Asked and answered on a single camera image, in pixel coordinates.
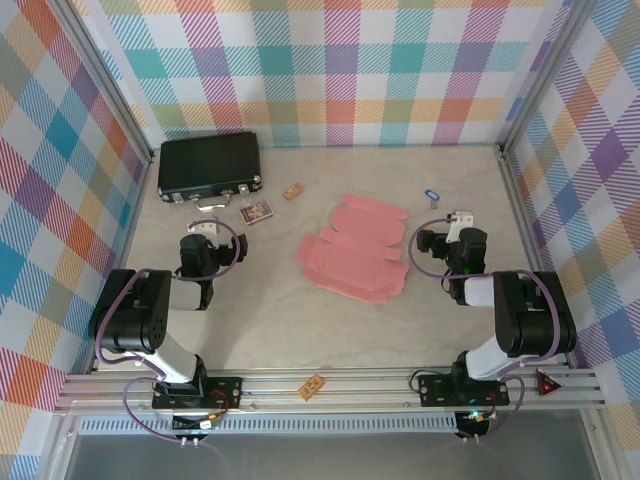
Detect black electronics board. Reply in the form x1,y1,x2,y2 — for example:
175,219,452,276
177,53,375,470
457,409,494,436
172,413,221,432

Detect red triangular button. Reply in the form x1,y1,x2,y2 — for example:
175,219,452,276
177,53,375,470
536,367,563,399

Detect black briefcase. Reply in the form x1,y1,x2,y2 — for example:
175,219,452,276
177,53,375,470
157,131,265,211

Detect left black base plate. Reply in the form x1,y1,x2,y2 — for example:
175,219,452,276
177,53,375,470
151,375,244,411

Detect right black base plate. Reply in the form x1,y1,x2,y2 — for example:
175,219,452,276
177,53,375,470
417,372,511,407

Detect grey metal panel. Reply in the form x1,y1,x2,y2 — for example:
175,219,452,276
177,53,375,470
64,433,601,480

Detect purple card box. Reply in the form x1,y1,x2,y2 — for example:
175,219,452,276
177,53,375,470
239,200,274,226

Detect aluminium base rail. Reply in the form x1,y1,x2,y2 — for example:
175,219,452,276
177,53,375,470
54,368,609,414

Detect aluminium side rail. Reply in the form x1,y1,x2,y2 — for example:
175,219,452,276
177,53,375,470
89,149,154,374
499,144,576,369

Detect orange patterned box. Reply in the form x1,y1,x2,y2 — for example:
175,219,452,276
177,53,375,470
296,374,326,401

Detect purple cable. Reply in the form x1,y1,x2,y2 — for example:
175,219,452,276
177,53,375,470
94,217,249,444
408,216,561,444

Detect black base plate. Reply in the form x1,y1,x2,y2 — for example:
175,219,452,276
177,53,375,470
417,372,511,407
151,375,244,411

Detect slotted grey cable duct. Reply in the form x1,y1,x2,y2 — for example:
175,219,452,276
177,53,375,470
77,417,459,435

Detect aluminium frame post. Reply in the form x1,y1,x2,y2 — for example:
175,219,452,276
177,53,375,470
49,0,154,164
497,0,601,151

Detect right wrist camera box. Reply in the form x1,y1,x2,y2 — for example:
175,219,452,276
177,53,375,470
446,211,474,245

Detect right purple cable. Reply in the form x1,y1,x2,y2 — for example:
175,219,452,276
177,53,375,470
408,216,561,444

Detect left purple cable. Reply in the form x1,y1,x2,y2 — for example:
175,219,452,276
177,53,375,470
94,217,249,444

